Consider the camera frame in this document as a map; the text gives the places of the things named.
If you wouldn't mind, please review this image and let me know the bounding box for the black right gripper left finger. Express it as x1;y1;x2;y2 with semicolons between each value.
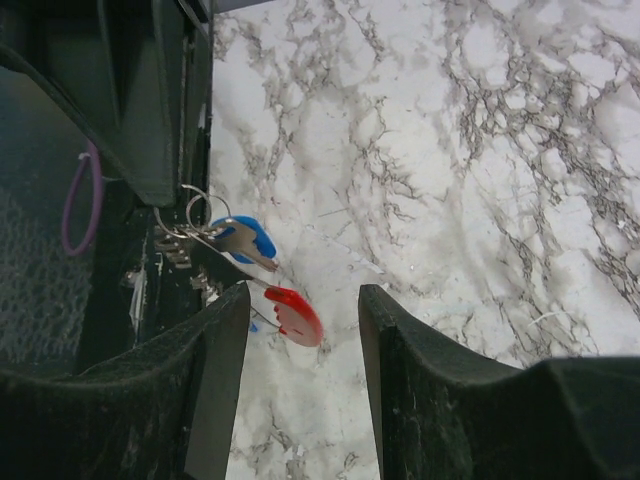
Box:
1;283;250;479

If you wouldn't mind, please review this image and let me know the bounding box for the blue key tag with key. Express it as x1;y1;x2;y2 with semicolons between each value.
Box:
195;217;278;272

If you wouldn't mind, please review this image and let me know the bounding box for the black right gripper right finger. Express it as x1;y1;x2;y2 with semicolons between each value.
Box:
358;285;639;479

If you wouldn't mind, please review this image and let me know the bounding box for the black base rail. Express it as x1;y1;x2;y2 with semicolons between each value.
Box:
73;180;242;374

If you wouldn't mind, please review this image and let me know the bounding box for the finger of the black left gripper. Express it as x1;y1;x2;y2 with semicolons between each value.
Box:
1;1;212;208

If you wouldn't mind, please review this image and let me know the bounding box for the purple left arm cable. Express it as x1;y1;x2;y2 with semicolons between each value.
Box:
60;142;105;259

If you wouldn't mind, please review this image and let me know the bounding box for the silver keyring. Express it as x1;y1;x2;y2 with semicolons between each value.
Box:
152;183;231;240

